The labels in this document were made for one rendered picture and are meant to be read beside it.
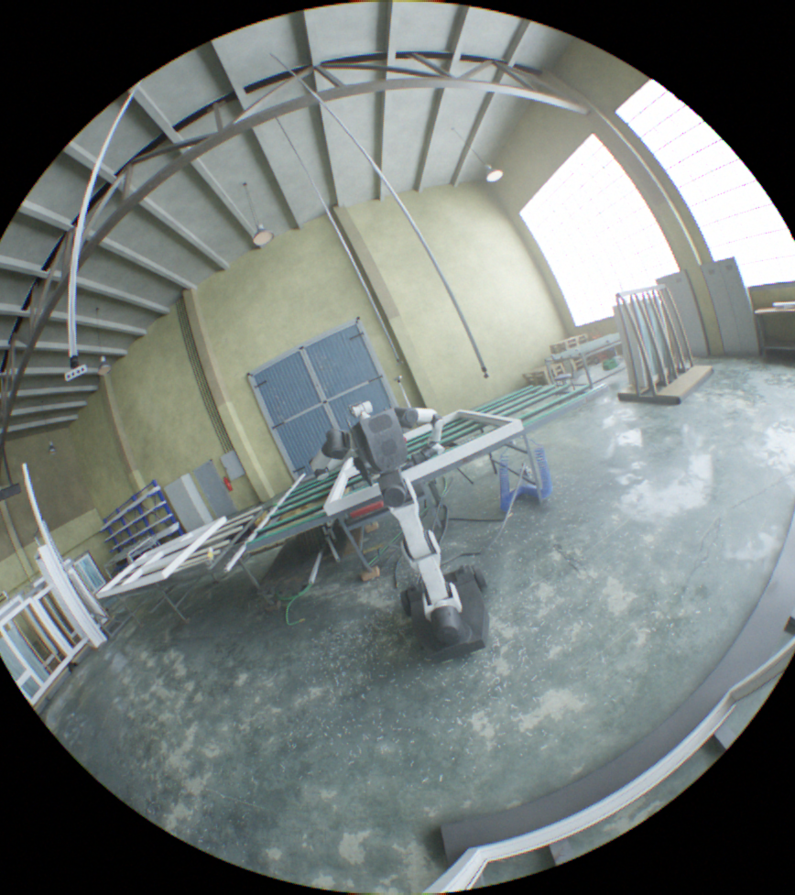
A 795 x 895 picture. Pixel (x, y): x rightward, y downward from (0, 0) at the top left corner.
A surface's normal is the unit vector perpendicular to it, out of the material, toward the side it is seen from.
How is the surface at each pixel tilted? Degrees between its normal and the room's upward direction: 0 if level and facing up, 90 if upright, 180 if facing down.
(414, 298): 90
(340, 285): 90
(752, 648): 0
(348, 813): 0
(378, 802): 0
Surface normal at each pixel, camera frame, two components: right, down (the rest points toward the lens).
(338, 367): 0.07, 0.18
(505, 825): -0.40, -0.90
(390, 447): 0.44, 0.13
